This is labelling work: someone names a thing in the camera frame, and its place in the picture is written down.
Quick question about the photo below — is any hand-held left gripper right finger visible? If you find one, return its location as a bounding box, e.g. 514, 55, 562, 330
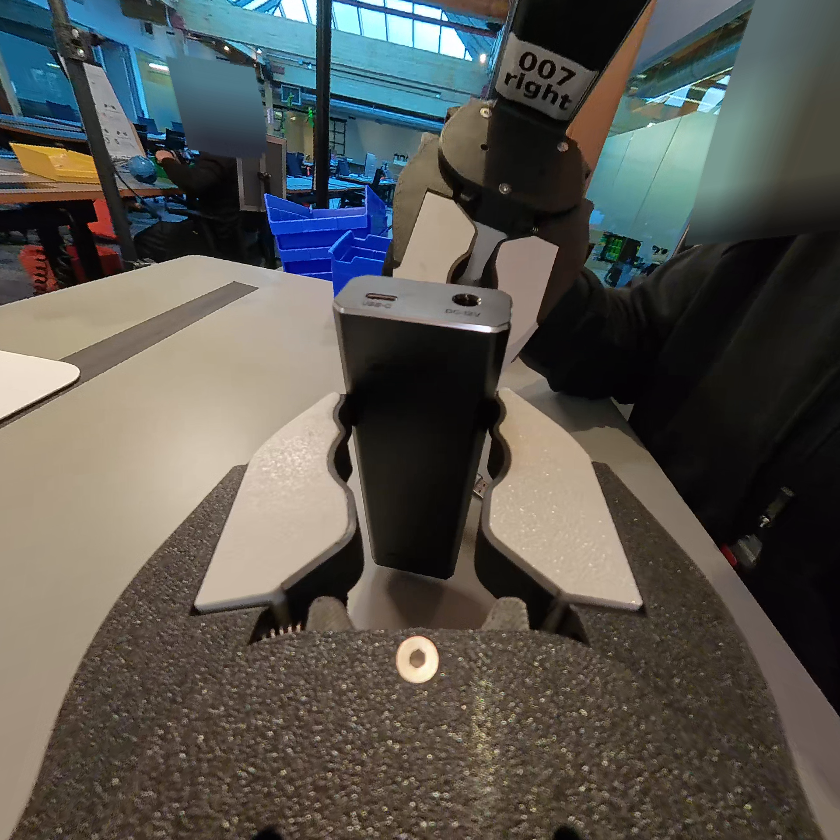
477, 387, 644, 631

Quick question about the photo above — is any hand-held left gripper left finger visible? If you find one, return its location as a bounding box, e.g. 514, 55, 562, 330
195, 392, 364, 631

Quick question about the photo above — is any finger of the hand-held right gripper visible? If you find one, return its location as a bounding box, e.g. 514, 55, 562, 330
489, 239, 560, 362
397, 190, 476, 284

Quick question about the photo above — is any black power bank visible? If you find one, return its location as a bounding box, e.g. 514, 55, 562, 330
332, 276, 513, 580

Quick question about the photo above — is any person's right forearm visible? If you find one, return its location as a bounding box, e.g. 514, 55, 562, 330
521, 262, 697, 404

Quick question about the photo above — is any grey desk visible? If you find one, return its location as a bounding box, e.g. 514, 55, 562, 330
0, 255, 840, 840

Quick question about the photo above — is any stack of blue bins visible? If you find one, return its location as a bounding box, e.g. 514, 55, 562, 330
264, 187, 395, 298

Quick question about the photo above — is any metal pole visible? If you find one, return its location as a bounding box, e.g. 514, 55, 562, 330
315, 0, 333, 211
49, 0, 135, 263

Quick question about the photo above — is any grey framed panel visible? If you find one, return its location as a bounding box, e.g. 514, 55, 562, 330
236, 134, 287, 212

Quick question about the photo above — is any person's torso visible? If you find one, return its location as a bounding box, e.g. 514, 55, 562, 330
617, 233, 840, 664

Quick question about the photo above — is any instruction sheet board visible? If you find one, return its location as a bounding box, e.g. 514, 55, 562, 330
82, 62, 147, 158

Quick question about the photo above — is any red stool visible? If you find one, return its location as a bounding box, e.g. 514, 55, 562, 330
18, 199, 126, 298

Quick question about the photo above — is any wooden work table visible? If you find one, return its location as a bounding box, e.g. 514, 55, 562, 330
0, 167, 178, 211

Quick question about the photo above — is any yellow plastic bin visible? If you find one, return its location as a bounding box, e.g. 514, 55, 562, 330
10, 141, 99, 183

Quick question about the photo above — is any wooden support post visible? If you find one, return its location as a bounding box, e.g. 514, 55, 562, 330
567, 0, 657, 142

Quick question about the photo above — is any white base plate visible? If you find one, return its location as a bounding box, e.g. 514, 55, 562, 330
0, 350, 81, 422

